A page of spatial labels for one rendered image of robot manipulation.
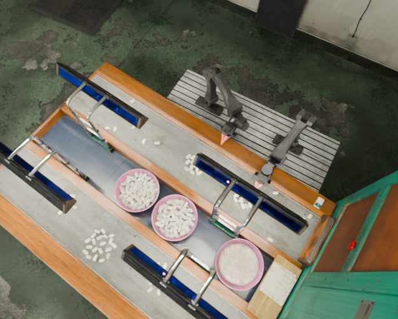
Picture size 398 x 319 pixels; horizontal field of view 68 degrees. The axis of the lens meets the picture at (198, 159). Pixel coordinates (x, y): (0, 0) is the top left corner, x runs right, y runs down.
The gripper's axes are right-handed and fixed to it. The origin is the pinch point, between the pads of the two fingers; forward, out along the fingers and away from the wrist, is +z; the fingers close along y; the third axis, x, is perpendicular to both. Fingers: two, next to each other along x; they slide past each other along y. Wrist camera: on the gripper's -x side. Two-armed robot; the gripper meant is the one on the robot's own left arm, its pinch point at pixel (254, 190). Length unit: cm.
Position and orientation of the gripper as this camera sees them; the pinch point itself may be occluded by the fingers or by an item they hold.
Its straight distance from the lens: 172.9
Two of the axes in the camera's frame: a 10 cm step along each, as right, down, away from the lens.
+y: 8.2, 5.4, -2.1
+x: 3.7, -2.1, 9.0
